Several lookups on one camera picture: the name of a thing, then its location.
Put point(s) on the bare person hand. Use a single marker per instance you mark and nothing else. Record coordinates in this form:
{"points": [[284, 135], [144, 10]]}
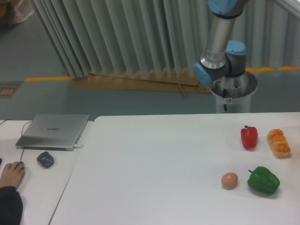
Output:
{"points": [[10, 178]]}

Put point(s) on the black computer mouse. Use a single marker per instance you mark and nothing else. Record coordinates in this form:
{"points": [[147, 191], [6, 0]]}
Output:
{"points": [[19, 167]]}

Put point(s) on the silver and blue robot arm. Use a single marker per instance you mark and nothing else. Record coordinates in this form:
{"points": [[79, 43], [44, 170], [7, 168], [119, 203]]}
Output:
{"points": [[218, 54]]}

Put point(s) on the black sleeved forearm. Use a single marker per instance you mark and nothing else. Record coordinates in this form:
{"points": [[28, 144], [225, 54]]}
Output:
{"points": [[11, 206]]}

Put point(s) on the red bell pepper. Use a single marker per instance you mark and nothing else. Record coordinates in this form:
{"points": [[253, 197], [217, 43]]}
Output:
{"points": [[249, 137]]}

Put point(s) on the green bell pepper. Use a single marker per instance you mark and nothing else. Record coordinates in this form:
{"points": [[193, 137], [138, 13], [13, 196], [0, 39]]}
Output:
{"points": [[263, 180]]}

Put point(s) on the black small controller device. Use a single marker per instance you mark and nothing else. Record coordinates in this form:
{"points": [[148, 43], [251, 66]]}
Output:
{"points": [[45, 159]]}

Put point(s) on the silver closed laptop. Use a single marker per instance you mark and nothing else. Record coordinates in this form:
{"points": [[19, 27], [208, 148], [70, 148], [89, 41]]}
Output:
{"points": [[53, 131]]}

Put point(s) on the pale green folding curtain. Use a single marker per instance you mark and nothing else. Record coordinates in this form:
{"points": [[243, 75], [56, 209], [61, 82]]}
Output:
{"points": [[130, 36]]}

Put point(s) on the brown cardboard sheet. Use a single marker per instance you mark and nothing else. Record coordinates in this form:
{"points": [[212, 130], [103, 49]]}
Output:
{"points": [[116, 83]]}

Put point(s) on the brown egg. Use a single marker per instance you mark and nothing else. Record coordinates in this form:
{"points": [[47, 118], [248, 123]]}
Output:
{"points": [[229, 180]]}

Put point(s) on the orange bread loaf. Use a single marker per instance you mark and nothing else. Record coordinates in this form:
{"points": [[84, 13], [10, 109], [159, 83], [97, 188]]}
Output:
{"points": [[278, 143]]}

